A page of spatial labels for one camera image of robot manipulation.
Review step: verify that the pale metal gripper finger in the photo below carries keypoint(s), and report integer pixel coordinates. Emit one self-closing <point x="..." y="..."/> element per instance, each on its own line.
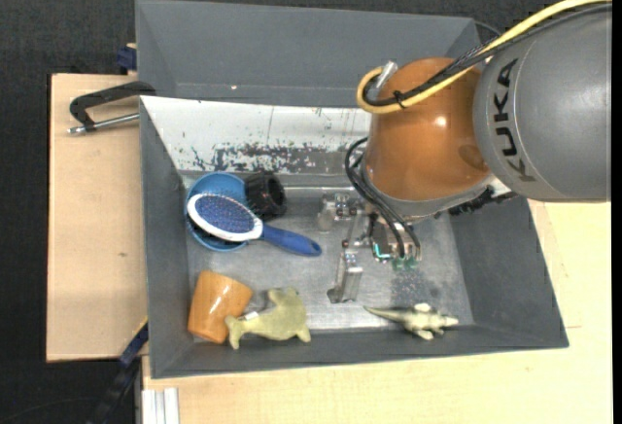
<point x="350" y="278"/>
<point x="340" y="210"/>

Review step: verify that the black ribbed cylinder cup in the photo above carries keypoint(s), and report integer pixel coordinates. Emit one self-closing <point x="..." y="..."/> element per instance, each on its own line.
<point x="267" y="196"/>

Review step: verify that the pale green toy crocodile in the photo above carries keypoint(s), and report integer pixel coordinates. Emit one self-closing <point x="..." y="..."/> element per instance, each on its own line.
<point x="420" y="319"/>

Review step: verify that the pale green toy dolphin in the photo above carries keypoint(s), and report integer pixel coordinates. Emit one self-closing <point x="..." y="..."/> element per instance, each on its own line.
<point x="279" y="320"/>

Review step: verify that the blue and white hairbrush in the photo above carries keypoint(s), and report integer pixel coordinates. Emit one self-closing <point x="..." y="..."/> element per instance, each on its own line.
<point x="228" y="217"/>

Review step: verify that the orange plastic cup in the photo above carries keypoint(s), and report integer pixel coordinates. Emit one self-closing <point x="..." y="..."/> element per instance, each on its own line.
<point x="214" y="303"/>

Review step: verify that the grey metal bin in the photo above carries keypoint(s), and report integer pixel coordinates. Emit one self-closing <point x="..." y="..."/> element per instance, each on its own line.
<point x="291" y="47"/>

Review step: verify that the pale brown cardboard board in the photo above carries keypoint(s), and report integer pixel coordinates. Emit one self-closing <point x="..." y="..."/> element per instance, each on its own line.
<point x="97" y="218"/>

